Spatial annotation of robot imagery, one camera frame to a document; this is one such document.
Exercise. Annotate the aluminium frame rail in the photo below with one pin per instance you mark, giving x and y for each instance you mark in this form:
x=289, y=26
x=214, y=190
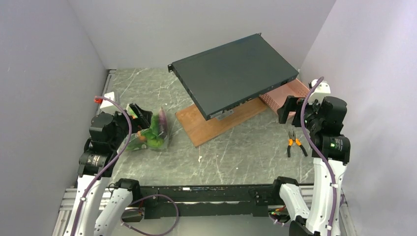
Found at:
x=67, y=204

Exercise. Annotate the brown wooden board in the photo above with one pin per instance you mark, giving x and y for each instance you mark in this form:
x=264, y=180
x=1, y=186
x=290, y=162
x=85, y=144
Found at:
x=201, y=131

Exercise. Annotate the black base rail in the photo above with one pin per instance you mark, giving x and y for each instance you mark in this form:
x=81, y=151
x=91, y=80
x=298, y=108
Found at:
x=255, y=200

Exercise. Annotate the green fake lettuce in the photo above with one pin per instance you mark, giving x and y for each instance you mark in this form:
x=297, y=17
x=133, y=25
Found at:
x=153, y=135

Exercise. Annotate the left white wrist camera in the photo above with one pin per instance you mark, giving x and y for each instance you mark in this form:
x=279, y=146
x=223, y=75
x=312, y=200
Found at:
x=105, y=105

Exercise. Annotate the pink perforated plastic tray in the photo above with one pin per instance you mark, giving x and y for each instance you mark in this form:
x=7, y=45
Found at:
x=275, y=98

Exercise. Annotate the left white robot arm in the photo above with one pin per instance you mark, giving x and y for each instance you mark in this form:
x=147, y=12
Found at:
x=110, y=131

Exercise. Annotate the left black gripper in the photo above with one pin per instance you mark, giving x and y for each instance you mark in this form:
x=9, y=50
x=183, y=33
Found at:
x=144, y=116

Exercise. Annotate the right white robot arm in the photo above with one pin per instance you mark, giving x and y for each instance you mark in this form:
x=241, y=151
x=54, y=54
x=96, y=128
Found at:
x=331, y=155

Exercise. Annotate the orange handled pliers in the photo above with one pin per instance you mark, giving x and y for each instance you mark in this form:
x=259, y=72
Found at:
x=294, y=140

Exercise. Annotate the clear zip top bag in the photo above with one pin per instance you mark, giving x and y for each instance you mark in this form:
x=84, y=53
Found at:
x=151, y=132

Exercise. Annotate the dark rack server chassis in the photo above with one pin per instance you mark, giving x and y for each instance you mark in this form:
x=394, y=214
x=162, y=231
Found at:
x=224, y=77

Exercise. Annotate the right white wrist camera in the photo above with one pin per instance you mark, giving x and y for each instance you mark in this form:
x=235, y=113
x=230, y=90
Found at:
x=321, y=91

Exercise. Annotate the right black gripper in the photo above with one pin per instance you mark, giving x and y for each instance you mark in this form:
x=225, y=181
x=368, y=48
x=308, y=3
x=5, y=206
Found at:
x=292, y=103

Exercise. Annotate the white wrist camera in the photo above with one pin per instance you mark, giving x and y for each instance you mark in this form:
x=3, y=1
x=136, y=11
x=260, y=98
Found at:
x=105, y=105
x=321, y=91

